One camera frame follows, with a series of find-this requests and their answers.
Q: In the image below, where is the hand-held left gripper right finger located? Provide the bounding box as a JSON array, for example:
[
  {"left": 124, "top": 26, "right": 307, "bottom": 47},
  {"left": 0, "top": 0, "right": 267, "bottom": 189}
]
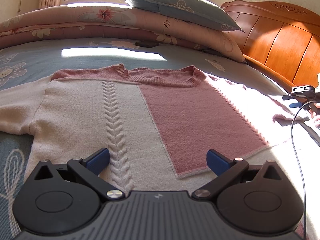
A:
[{"left": 192, "top": 149, "right": 286, "bottom": 202}]

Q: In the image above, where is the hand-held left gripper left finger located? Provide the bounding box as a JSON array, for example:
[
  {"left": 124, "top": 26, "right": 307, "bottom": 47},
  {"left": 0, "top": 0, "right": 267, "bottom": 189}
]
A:
[{"left": 32, "top": 148, "right": 125, "bottom": 202}]

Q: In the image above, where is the pink and white knit sweater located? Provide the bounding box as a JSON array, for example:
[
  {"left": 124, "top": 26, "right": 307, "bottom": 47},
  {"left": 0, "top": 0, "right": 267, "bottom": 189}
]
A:
[{"left": 0, "top": 64, "right": 310, "bottom": 193}]

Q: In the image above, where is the person's right hand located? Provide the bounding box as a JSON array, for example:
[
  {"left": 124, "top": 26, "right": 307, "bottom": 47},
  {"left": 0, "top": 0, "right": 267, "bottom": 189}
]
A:
[{"left": 309, "top": 102, "right": 320, "bottom": 131}]

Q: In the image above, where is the wooden headboard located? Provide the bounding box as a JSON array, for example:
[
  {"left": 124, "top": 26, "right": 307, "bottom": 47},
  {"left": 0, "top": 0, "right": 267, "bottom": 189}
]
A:
[{"left": 220, "top": 0, "right": 320, "bottom": 93}]

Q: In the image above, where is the black phone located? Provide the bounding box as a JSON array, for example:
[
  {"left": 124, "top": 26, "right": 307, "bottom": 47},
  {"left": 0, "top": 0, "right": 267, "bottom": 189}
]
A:
[{"left": 135, "top": 41, "right": 159, "bottom": 48}]

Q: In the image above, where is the pink floral folded quilt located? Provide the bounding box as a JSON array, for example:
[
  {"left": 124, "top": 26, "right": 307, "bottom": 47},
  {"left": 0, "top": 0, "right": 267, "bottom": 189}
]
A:
[{"left": 0, "top": 5, "right": 245, "bottom": 63}]

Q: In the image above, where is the blue floral pillow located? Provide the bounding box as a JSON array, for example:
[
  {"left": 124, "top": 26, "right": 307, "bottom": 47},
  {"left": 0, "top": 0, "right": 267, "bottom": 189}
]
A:
[{"left": 126, "top": 0, "right": 245, "bottom": 33}]

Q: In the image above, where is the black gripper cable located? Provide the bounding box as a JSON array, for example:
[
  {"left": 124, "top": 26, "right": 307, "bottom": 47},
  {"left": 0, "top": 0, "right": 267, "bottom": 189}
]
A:
[{"left": 291, "top": 99, "right": 320, "bottom": 240}]

